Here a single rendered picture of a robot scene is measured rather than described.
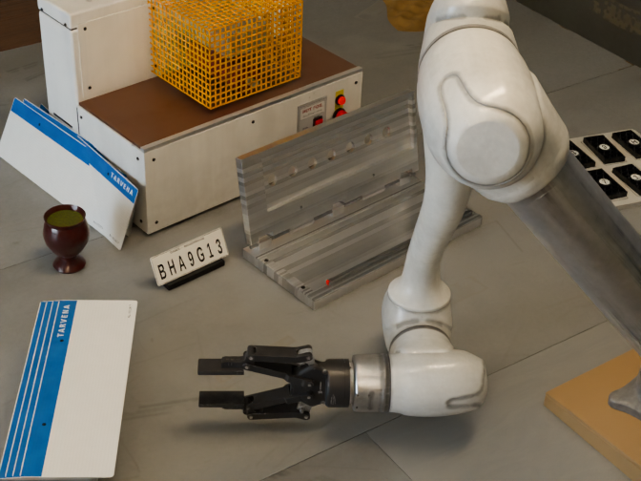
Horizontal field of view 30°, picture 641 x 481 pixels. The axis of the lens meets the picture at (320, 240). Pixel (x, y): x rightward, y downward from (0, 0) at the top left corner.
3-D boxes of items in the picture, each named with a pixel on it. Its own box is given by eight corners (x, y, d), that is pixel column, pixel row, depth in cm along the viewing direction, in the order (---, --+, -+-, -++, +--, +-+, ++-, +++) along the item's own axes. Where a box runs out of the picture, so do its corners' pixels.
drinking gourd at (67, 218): (36, 267, 221) (31, 218, 215) (69, 245, 227) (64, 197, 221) (70, 283, 218) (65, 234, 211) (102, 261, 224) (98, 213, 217)
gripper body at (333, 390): (353, 378, 180) (291, 378, 179) (350, 419, 184) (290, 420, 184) (349, 345, 186) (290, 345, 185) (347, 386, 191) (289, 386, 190)
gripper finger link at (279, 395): (310, 375, 186) (313, 382, 187) (241, 392, 188) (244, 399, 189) (311, 392, 183) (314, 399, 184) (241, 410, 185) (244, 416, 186)
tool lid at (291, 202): (240, 159, 215) (235, 156, 216) (252, 253, 223) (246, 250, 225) (414, 90, 239) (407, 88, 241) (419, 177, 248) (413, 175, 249)
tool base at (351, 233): (314, 310, 214) (315, 294, 212) (242, 257, 227) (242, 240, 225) (480, 225, 239) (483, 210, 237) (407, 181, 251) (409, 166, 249)
